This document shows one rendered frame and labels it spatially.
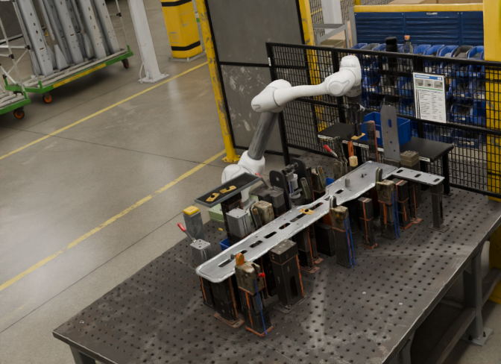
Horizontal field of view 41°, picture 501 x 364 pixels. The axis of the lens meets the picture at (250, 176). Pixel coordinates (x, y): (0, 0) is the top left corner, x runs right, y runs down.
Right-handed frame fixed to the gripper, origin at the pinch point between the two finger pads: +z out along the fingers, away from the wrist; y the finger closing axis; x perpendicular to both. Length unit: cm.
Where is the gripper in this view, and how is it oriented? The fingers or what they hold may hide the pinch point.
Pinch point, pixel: (357, 129)
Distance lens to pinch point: 370.6
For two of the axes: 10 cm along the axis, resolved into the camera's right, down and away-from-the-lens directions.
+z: 1.7, 8.9, 4.1
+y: 6.7, 2.0, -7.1
